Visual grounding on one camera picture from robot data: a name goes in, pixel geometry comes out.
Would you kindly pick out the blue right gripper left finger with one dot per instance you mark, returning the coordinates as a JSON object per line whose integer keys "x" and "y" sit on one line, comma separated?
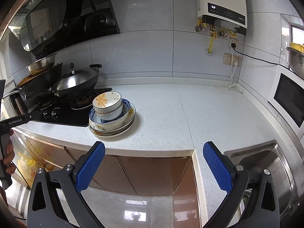
{"x": 87, "y": 165}

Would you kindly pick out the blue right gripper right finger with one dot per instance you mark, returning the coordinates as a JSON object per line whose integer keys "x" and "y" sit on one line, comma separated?
{"x": 220, "y": 166}

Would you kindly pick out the blue white porcelain bowl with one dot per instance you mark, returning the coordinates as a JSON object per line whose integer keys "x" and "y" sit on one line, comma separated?
{"x": 111, "y": 123}

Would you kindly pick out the white orange flower bowl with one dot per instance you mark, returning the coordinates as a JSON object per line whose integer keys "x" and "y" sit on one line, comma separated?
{"x": 108, "y": 102}

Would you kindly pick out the mandala pattern deep plate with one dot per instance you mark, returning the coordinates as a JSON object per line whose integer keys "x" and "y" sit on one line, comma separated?
{"x": 108, "y": 128}

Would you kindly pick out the yellow bear plate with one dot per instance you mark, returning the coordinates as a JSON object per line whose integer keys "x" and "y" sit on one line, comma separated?
{"x": 111, "y": 134}
{"x": 119, "y": 127}

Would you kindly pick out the pale green ribbed bowl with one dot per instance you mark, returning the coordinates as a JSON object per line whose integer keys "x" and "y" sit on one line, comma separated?
{"x": 120, "y": 112}

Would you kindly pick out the person's left hand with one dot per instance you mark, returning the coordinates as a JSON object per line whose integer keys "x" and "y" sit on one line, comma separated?
{"x": 9, "y": 158}

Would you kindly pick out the black gas stove top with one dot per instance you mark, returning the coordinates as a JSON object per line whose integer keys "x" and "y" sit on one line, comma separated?
{"x": 70, "y": 111}

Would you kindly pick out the black wok with lid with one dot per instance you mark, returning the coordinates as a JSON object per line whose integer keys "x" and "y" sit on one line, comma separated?
{"x": 72, "y": 83}

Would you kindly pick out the white microwave oven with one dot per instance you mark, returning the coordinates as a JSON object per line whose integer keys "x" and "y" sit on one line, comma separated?
{"x": 286, "y": 97}

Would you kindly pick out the black frying pan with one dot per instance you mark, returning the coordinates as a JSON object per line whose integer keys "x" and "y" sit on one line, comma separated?
{"x": 39, "y": 83}

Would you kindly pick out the stainless steel basin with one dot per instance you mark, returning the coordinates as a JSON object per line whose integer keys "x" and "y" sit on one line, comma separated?
{"x": 41, "y": 65}

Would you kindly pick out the steel pot yellow rim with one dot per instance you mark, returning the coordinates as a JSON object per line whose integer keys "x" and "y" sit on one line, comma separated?
{"x": 296, "y": 58}

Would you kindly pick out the black range hood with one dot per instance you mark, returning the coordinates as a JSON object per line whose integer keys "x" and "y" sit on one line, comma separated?
{"x": 44, "y": 27}

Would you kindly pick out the white gas water heater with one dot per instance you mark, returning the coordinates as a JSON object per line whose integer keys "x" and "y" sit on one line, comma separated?
{"x": 227, "y": 14}

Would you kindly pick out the beige wall socket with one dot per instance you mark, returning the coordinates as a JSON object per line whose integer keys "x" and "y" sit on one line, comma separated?
{"x": 231, "y": 60}

